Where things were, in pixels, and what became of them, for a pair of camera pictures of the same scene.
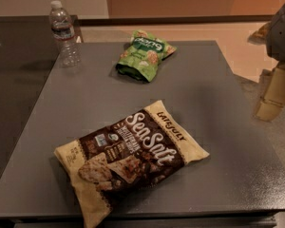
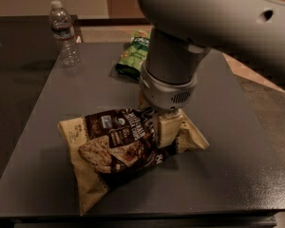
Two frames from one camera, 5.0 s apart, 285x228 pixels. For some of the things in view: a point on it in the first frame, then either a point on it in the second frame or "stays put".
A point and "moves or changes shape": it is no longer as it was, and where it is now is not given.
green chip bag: [141, 57] stays put
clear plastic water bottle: [64, 33] stays put
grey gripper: [282, 35] to [163, 94]
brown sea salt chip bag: [115, 166] moves or changes shape
